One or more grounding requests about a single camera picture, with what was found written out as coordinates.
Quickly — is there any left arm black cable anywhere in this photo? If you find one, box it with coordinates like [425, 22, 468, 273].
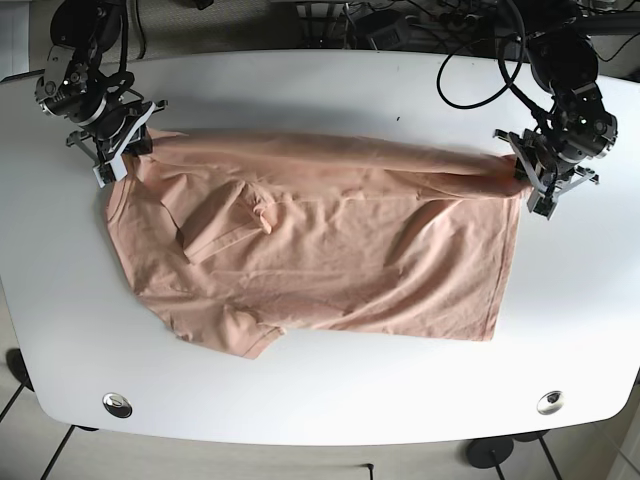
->
[436, 0, 556, 126]

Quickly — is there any grey multi-socket box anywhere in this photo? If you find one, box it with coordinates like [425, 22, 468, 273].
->
[360, 10, 411, 50]

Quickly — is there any black round stand base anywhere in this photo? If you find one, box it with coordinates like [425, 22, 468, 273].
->
[465, 437, 514, 469]

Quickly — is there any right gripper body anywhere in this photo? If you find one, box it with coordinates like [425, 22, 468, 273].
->
[65, 98, 168, 188]

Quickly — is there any left black table leg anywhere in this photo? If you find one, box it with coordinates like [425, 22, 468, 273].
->
[40, 425, 76, 480]

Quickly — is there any silver table grommet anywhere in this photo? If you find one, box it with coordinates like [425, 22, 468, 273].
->
[102, 392, 133, 419]
[536, 390, 565, 416]

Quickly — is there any left silver table grommet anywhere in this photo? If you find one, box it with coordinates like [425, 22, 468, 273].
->
[102, 392, 133, 419]

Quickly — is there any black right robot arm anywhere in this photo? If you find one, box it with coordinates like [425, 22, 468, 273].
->
[35, 1, 167, 187]

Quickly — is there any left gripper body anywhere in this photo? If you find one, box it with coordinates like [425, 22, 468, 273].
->
[493, 129, 600, 220]

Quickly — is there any right silver table grommet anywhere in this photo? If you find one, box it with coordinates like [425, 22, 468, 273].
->
[536, 390, 565, 416]

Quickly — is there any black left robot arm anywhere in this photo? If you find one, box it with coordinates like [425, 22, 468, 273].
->
[494, 30, 618, 219]

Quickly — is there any peach T-shirt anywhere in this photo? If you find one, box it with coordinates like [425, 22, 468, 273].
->
[105, 131, 527, 359]

